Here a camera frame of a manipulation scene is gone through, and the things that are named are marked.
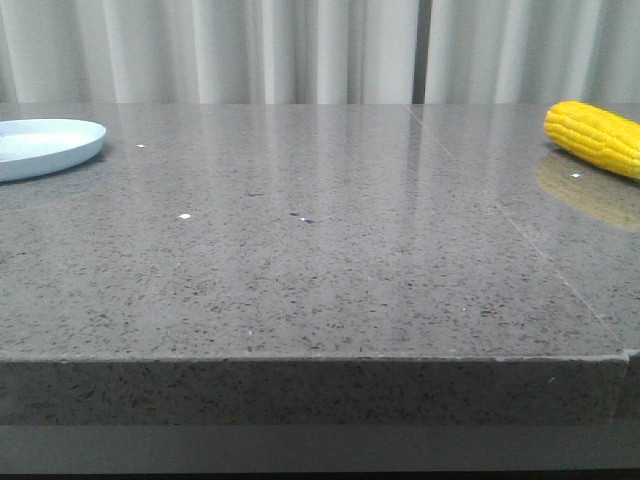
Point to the grey pleated curtain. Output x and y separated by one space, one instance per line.
319 52

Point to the light blue round plate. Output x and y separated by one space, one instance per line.
37 147

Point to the yellow corn cob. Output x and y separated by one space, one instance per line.
597 136

